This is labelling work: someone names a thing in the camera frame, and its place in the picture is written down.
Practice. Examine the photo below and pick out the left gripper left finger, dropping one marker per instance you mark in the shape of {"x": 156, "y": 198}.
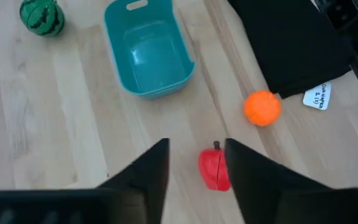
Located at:
{"x": 149, "y": 174}

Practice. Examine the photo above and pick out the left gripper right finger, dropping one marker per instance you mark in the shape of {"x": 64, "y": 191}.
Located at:
{"x": 253, "y": 186}

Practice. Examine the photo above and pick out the red toy bell pepper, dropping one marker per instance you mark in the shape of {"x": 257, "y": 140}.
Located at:
{"x": 211, "y": 169}

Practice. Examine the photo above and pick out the orange toy pumpkin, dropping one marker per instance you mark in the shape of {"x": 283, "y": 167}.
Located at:
{"x": 262, "y": 108}

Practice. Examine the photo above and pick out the teal plastic tub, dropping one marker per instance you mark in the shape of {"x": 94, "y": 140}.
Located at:
{"x": 149, "y": 59}

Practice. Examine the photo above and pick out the green toy watermelon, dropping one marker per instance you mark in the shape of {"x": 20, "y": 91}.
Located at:
{"x": 42, "y": 17}

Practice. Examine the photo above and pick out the white handwritten label card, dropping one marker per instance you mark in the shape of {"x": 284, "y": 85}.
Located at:
{"x": 317, "y": 96}

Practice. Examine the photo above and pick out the black cloth napkin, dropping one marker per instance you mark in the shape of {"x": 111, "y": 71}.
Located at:
{"x": 291, "y": 43}

